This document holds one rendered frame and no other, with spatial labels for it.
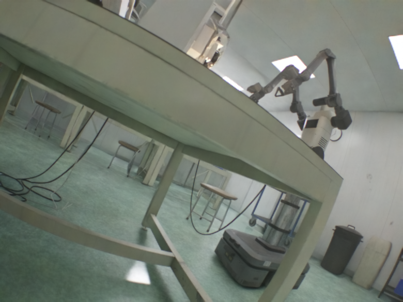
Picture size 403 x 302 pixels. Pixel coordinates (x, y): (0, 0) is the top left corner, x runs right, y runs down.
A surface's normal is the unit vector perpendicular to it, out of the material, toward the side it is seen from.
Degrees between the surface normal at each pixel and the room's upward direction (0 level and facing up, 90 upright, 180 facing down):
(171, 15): 90
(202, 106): 90
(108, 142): 90
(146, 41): 90
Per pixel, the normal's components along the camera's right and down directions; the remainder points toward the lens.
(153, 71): 0.43, 0.12
